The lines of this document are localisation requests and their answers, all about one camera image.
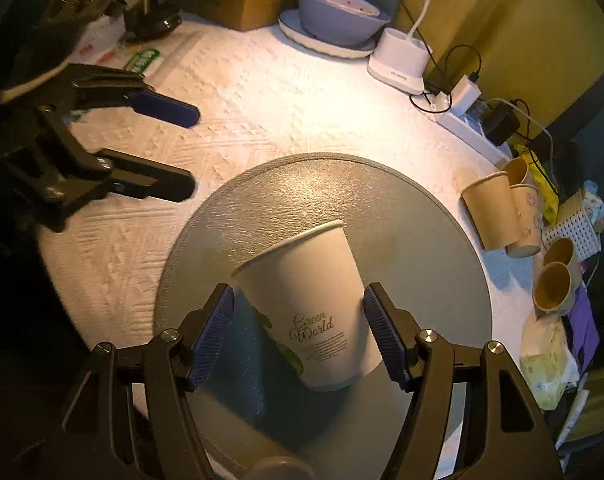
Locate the black round lid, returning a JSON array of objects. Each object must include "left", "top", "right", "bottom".
[{"left": 124, "top": 2, "right": 183, "bottom": 41}]

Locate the white patterned bowl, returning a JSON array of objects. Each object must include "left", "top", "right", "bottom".
[{"left": 309, "top": 0, "right": 383, "bottom": 17}]

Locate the white paper cup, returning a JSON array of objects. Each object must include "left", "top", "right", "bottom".
[{"left": 231, "top": 220, "right": 385, "bottom": 392}]

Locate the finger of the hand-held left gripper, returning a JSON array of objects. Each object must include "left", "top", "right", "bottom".
[
  {"left": 0, "top": 106, "right": 196, "bottom": 233},
  {"left": 69, "top": 62, "right": 201, "bottom": 129}
]

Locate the green label packet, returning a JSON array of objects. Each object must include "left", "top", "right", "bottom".
[{"left": 124, "top": 47, "right": 161, "bottom": 73}]

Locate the white cable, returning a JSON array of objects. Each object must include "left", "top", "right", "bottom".
[{"left": 497, "top": 97, "right": 555, "bottom": 161}]

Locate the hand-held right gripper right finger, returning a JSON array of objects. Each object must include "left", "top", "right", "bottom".
[{"left": 363, "top": 282, "right": 565, "bottom": 480}]

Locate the black power adapter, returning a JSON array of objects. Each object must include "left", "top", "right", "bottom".
[{"left": 483, "top": 102, "right": 522, "bottom": 146}]

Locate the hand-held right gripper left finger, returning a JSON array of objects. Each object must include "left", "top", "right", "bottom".
[{"left": 56, "top": 284, "right": 235, "bottom": 480}]

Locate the white perforated basket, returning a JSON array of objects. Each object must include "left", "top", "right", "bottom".
[{"left": 541, "top": 190, "right": 603, "bottom": 261}]

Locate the purple cloth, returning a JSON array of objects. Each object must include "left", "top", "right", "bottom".
[{"left": 567, "top": 290, "right": 600, "bottom": 361}]

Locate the grey round tray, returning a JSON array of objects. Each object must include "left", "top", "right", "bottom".
[{"left": 153, "top": 152, "right": 493, "bottom": 480}]

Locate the black cable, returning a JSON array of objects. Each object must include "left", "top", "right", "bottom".
[{"left": 382, "top": 0, "right": 483, "bottom": 111}]

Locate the white power strip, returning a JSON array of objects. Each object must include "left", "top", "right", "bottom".
[{"left": 434, "top": 95, "right": 513, "bottom": 166}]

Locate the white charger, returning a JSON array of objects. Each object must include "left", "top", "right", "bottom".
[{"left": 449, "top": 75, "right": 483, "bottom": 116}]

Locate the white red-print box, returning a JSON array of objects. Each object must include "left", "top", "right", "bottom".
[{"left": 74, "top": 12, "right": 127, "bottom": 58}]

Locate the purple bowl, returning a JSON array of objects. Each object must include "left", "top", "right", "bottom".
[{"left": 296, "top": 0, "right": 393, "bottom": 47}]

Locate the clear plastic bag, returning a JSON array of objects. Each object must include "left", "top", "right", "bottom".
[{"left": 519, "top": 317, "right": 580, "bottom": 411}]

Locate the printed paper cup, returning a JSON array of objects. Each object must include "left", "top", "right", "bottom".
[{"left": 506, "top": 183, "right": 545, "bottom": 258}]

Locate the white plate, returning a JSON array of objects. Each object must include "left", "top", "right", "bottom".
[{"left": 278, "top": 9, "right": 377, "bottom": 61}]

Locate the plain brown paper cup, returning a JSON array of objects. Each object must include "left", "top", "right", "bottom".
[{"left": 461, "top": 171, "right": 523, "bottom": 252}]

